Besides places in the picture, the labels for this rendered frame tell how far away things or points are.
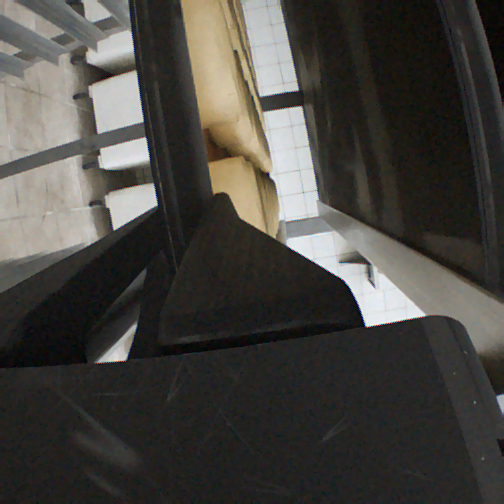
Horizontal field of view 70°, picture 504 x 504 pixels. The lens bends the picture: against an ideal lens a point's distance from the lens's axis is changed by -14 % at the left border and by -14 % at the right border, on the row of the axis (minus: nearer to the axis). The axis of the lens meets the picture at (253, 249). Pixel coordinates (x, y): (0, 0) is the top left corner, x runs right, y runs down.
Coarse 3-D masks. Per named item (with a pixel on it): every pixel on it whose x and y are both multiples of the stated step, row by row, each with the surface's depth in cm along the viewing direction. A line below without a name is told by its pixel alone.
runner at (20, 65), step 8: (0, 56) 61; (8, 56) 63; (0, 64) 63; (8, 64) 66; (16, 64) 68; (24, 64) 69; (32, 64) 71; (0, 72) 63; (8, 72) 66; (16, 72) 69; (24, 80) 72
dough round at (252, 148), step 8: (248, 88) 24; (248, 96) 23; (256, 128) 25; (256, 136) 24; (240, 144) 24; (248, 144) 24; (256, 144) 24; (232, 152) 24; (240, 152) 24; (248, 152) 25; (256, 152) 25
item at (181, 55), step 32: (128, 0) 10; (160, 0) 10; (160, 32) 10; (160, 64) 10; (160, 96) 10; (192, 96) 10; (160, 128) 10; (192, 128) 10; (160, 160) 10; (192, 160) 10; (160, 192) 10; (192, 192) 10; (192, 224) 11
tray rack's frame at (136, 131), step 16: (112, 16) 66; (112, 32) 68; (272, 96) 69; (288, 96) 69; (128, 128) 72; (144, 128) 71; (64, 144) 73; (80, 144) 73; (96, 144) 72; (112, 144) 72; (16, 160) 74; (32, 160) 74; (48, 160) 73; (0, 176) 75; (288, 224) 70; (304, 224) 70; (320, 224) 70
